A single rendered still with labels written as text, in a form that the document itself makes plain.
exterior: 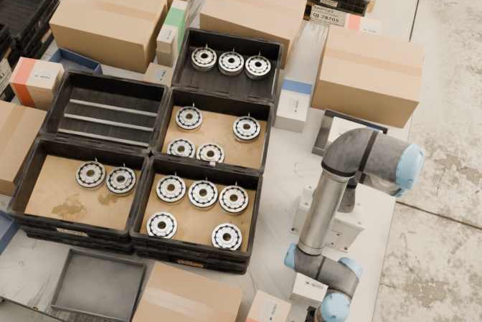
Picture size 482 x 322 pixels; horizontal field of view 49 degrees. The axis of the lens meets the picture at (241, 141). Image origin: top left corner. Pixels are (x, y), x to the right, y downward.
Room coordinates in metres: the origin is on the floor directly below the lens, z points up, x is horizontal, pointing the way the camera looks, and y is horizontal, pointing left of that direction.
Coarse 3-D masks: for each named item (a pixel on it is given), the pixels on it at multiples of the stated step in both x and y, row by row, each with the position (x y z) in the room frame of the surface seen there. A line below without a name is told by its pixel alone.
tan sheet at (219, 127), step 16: (176, 112) 1.10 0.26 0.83; (208, 112) 1.12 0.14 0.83; (176, 128) 1.03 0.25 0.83; (208, 128) 1.04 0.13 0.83; (224, 128) 1.05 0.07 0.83; (224, 144) 0.98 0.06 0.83; (240, 144) 0.99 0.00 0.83; (256, 144) 1.00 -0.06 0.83; (240, 160) 0.93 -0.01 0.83; (256, 160) 0.94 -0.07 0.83
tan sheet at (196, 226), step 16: (160, 176) 0.82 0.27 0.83; (160, 208) 0.70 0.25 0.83; (176, 208) 0.71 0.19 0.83; (192, 208) 0.71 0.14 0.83; (144, 224) 0.63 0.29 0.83; (192, 224) 0.65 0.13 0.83; (208, 224) 0.66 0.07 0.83; (240, 224) 0.68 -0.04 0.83; (192, 240) 0.60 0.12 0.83; (208, 240) 0.60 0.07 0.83
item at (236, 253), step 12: (156, 156) 0.84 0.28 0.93; (204, 168) 0.83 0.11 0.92; (216, 168) 0.83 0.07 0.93; (228, 168) 0.84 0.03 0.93; (144, 180) 0.75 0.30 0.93; (132, 228) 0.58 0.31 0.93; (252, 228) 0.63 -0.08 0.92; (144, 240) 0.55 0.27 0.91; (156, 240) 0.55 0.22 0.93; (168, 240) 0.55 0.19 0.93; (180, 240) 0.56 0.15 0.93; (252, 240) 0.59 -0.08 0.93; (216, 252) 0.54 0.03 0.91; (228, 252) 0.54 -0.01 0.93; (240, 252) 0.54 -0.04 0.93
